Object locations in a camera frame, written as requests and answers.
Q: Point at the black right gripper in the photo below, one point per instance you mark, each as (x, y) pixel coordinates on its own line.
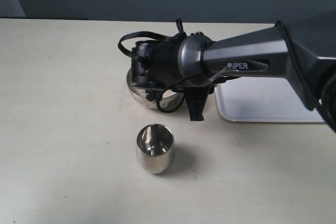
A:
(161, 70)

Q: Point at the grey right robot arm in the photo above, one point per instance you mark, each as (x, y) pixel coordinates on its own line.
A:
(302, 52)

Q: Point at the steel cup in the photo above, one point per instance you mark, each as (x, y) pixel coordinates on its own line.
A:
(155, 148)

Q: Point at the white plastic tray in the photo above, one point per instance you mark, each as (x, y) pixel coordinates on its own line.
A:
(262, 100)

